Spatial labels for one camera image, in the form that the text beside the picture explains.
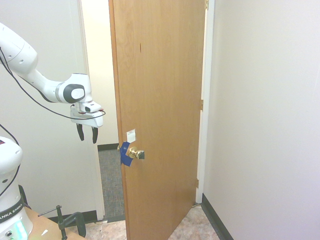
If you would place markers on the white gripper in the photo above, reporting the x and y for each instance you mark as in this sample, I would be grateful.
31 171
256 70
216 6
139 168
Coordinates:
86 119

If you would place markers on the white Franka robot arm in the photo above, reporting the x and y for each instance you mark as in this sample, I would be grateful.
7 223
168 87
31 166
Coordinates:
22 57

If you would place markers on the brass door knob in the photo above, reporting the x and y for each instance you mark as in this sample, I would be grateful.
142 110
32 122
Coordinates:
136 151

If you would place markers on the wooden door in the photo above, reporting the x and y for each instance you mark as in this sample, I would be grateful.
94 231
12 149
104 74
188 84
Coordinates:
157 112

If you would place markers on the brass door hinge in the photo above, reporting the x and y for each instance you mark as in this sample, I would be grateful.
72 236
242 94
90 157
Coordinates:
207 3
197 183
201 104

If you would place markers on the white paper label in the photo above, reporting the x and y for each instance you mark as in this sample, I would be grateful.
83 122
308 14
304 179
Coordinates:
131 135

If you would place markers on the blue tape strip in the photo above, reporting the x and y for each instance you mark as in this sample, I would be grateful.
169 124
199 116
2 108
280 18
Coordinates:
125 156

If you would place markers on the black metal clamp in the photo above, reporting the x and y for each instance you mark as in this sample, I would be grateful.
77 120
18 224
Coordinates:
65 221

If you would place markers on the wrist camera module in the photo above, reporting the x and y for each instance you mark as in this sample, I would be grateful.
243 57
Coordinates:
92 107

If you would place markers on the white door frame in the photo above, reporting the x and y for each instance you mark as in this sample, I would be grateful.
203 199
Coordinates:
206 100

